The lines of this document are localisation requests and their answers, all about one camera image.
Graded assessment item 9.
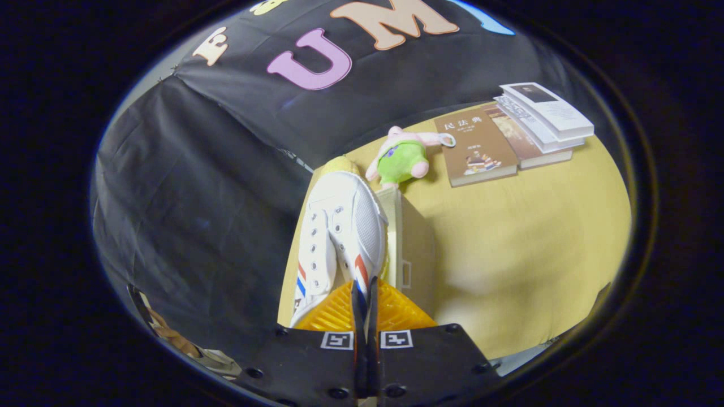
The white striped canvas shoe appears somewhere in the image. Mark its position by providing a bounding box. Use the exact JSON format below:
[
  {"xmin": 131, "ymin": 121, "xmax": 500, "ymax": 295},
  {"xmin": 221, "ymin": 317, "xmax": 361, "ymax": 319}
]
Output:
[{"xmin": 290, "ymin": 170, "xmax": 391, "ymax": 328}]

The yellow plush toy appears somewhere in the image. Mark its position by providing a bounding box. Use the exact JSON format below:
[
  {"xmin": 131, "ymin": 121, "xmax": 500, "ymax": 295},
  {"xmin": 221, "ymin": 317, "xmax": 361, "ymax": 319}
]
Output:
[{"xmin": 320, "ymin": 155, "xmax": 363, "ymax": 177}]

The black backdrop cloth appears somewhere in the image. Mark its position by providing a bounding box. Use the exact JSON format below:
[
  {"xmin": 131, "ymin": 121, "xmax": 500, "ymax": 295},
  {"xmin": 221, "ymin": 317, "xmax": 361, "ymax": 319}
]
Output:
[{"xmin": 90, "ymin": 0, "xmax": 572, "ymax": 362}]

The white book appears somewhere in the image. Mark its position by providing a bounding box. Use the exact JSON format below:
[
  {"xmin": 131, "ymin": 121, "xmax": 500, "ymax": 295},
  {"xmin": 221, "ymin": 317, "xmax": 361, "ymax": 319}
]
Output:
[
  {"xmin": 494, "ymin": 93, "xmax": 589, "ymax": 154},
  {"xmin": 501, "ymin": 82, "xmax": 595, "ymax": 142}
]

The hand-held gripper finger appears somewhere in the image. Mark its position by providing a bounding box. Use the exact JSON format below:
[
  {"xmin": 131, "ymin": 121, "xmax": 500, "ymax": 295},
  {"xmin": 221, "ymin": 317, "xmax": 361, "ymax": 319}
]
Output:
[
  {"xmin": 233, "ymin": 280, "xmax": 367, "ymax": 407},
  {"xmin": 367, "ymin": 277, "xmax": 503, "ymax": 407}
]

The beige storage box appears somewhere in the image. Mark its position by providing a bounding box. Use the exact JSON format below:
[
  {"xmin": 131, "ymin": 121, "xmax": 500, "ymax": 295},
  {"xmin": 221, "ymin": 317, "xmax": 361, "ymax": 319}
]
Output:
[{"xmin": 277, "ymin": 167, "xmax": 437, "ymax": 328}]

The pink and green plush toy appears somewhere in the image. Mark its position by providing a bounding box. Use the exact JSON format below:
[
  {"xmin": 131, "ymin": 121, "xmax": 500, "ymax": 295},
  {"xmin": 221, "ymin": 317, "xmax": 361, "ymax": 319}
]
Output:
[{"xmin": 365, "ymin": 125, "xmax": 456, "ymax": 190}]

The brown book with picture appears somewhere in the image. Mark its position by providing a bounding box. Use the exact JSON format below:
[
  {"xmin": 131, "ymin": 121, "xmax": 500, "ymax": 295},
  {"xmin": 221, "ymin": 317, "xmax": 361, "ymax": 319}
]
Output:
[{"xmin": 434, "ymin": 107, "xmax": 519, "ymax": 188}]

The person's body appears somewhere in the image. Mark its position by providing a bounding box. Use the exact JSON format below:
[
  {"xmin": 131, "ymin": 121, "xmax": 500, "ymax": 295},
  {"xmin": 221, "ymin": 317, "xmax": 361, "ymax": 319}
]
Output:
[{"xmin": 127, "ymin": 283, "xmax": 244, "ymax": 380}]

